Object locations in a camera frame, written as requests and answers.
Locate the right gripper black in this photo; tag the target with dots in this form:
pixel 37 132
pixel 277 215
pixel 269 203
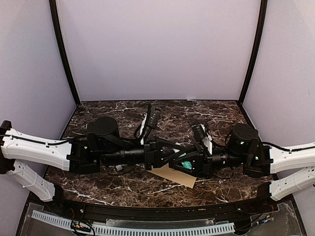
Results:
pixel 201 164

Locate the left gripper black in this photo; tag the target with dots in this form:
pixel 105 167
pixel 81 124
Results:
pixel 154 153

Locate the green white glue stick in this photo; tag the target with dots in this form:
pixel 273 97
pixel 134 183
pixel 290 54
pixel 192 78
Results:
pixel 180 162

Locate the brown paper envelope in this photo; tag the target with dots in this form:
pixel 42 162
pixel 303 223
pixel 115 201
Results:
pixel 174 176

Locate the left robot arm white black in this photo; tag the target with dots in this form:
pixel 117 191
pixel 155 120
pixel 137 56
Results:
pixel 84 154

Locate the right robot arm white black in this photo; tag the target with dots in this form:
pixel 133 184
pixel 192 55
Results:
pixel 258 159

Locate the white slotted cable duct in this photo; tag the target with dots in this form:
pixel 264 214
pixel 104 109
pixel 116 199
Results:
pixel 136 228

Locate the black front table rail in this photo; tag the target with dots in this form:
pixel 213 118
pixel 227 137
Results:
pixel 228 211

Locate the black frame post left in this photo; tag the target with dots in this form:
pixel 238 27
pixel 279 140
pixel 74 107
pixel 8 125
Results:
pixel 62 51

